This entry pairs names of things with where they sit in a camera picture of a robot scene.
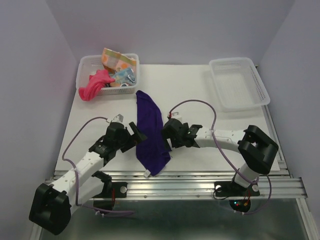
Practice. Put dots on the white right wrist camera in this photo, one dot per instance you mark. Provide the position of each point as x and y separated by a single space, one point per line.
175 115

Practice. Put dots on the white right plastic basket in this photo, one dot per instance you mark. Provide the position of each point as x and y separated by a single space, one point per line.
238 84

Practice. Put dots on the orange dotted patterned towel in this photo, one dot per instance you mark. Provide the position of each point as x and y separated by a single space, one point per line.
115 61

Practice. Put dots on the light blue patterned towel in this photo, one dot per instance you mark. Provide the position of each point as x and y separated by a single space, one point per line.
124 78

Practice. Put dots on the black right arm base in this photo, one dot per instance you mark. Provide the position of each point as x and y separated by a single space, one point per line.
239 197

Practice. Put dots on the pink towel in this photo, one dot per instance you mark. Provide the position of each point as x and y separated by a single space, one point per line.
96 82

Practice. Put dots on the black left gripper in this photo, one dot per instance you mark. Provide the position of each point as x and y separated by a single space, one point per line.
139 136

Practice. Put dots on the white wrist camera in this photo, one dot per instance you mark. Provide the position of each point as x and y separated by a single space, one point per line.
117 119
175 115

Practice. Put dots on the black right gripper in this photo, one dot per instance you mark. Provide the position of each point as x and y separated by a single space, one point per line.
167 136

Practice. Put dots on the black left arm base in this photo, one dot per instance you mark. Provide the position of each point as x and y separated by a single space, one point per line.
109 193

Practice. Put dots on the white left plastic basket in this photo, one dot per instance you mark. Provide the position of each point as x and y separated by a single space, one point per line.
89 64

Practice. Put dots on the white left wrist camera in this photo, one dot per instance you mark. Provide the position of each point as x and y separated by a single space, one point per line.
117 119

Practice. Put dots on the white plastic basket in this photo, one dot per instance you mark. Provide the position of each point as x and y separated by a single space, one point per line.
89 64
238 84

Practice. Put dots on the aluminium mounting rail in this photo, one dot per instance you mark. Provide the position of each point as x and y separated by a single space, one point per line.
184 185

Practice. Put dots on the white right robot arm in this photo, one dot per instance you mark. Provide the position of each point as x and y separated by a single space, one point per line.
256 148

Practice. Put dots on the purple towel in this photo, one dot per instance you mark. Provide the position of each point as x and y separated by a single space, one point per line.
151 153

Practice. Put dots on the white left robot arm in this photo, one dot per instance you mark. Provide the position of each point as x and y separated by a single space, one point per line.
54 204

